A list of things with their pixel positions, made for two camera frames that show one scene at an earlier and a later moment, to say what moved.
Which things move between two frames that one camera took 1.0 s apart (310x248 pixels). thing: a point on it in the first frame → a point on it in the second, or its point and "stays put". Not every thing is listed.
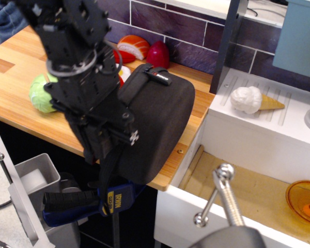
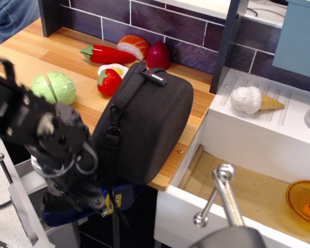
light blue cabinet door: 297,49 stays put
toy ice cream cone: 250,99 stays put
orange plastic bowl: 303,198 stays put
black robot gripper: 88,84 → 78,180
